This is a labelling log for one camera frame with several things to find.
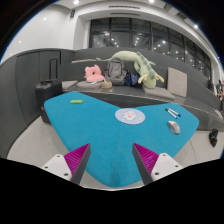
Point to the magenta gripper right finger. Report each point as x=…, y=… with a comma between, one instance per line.
x=145, y=160

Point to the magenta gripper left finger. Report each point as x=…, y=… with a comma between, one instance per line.
x=77, y=161

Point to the grey computer mouse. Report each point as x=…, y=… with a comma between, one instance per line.
x=174, y=127

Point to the round light blue mouse pad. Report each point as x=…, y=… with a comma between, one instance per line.
x=130, y=116

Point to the teal table mat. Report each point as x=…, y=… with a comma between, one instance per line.
x=93, y=122

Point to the white marker pen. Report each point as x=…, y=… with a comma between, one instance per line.
x=171, y=113

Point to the blue capped marker pen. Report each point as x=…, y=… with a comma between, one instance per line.
x=174, y=112

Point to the grey flat seat cushion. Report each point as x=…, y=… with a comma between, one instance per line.
x=155, y=93

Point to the black object on floor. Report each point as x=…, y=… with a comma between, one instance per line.
x=213, y=137

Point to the grey seat cushion left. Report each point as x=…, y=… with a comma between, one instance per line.
x=68, y=84

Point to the black suitcase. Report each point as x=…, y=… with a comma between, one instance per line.
x=49, y=88

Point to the beige round cup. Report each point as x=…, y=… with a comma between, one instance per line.
x=106, y=85

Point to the dark blue bag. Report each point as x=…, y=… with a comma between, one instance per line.
x=131, y=80

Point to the grey square cushion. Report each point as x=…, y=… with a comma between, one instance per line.
x=177, y=82

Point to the pink plush toy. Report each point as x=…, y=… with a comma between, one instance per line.
x=93, y=74

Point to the grey backpack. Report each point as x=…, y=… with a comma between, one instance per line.
x=115, y=72

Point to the green dragon plush toy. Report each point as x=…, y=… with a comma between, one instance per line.
x=144, y=67

